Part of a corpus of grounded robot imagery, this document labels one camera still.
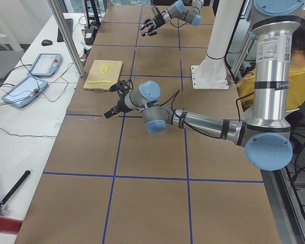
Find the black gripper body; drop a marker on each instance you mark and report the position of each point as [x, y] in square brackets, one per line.
[120, 104]
[158, 22]

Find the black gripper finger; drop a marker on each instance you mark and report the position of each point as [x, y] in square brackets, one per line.
[148, 23]
[154, 32]
[111, 112]

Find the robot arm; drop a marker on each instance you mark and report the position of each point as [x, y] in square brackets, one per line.
[265, 136]
[188, 11]

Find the yellow plastic knife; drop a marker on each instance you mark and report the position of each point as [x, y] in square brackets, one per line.
[99, 81]

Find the wooden cutting board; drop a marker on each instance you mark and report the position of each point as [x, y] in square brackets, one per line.
[113, 74]

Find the black box with label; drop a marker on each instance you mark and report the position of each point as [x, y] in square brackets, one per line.
[90, 35]

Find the far blue teach pendant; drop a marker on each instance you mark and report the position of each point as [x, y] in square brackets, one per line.
[45, 65]

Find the blue teach pendant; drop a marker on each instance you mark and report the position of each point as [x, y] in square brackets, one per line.
[45, 65]
[25, 91]

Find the near blue teach pendant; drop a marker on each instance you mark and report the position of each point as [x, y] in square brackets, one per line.
[25, 91]

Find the black computer mouse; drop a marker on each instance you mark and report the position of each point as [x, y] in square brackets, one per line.
[46, 42]

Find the grey office chair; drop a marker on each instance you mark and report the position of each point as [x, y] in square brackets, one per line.
[8, 60]

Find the person in yellow shirt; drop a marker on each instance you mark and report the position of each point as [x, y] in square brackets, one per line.
[296, 91]

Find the red cylinder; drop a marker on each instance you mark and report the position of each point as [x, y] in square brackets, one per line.
[10, 225]

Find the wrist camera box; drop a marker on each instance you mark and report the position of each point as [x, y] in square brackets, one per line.
[156, 12]
[122, 86]

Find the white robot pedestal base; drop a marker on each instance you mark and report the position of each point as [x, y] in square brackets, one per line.
[211, 73]

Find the aluminium frame post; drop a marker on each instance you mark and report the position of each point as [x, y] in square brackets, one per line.
[67, 35]

